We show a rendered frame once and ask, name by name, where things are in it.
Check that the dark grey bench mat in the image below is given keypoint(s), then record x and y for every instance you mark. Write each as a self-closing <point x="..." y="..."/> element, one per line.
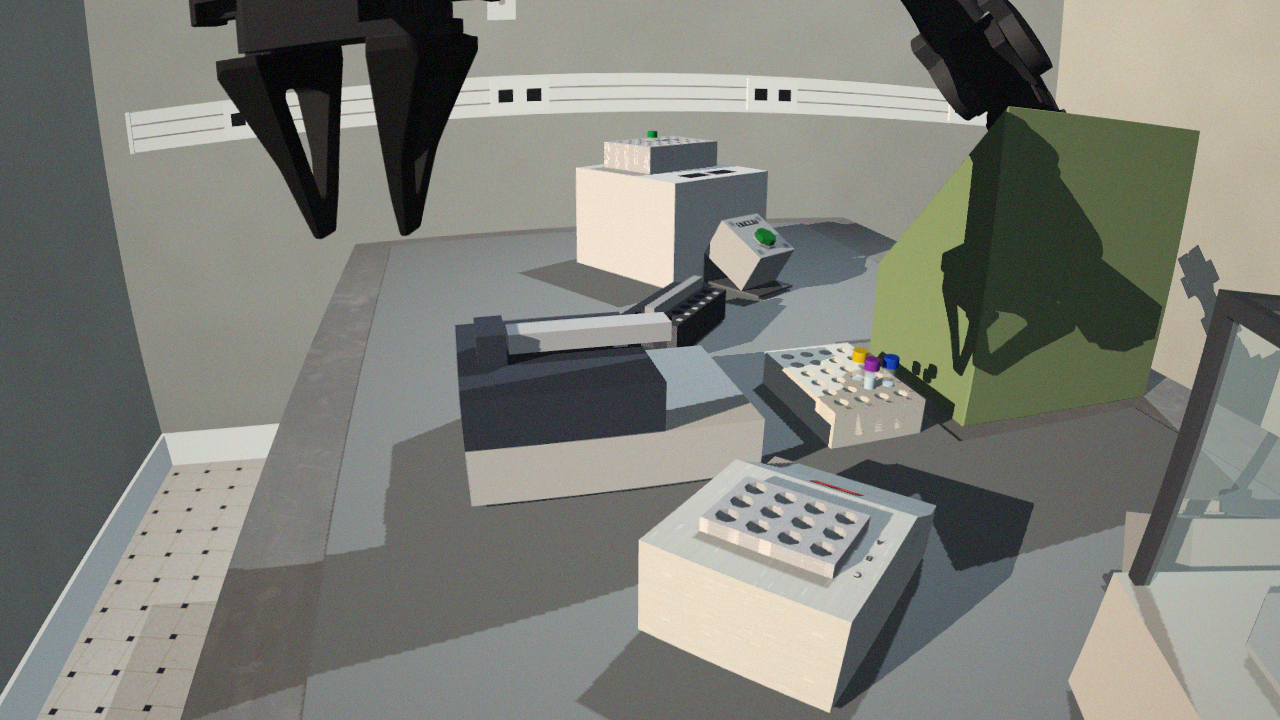
<point x="433" y="609"/>

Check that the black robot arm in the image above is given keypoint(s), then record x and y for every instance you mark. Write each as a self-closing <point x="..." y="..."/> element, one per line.
<point x="973" y="71"/>

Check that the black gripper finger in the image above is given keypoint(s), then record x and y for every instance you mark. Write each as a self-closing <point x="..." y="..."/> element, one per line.
<point x="257" y="86"/>
<point x="399" y="68"/>

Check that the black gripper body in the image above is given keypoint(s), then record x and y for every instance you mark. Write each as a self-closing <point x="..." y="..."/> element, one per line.
<point x="270" y="26"/>

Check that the violet-capped test tube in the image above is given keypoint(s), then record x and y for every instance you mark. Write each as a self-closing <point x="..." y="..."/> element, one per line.
<point x="871" y="366"/>

